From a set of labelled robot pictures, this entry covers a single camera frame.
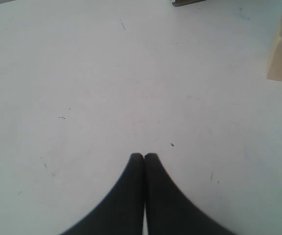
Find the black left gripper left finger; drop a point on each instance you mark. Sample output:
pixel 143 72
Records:
pixel 121 211

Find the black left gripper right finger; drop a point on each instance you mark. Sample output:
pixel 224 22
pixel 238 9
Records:
pixel 168 210

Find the printed cardboard box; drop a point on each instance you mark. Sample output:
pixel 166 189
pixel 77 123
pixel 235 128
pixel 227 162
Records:
pixel 177 3

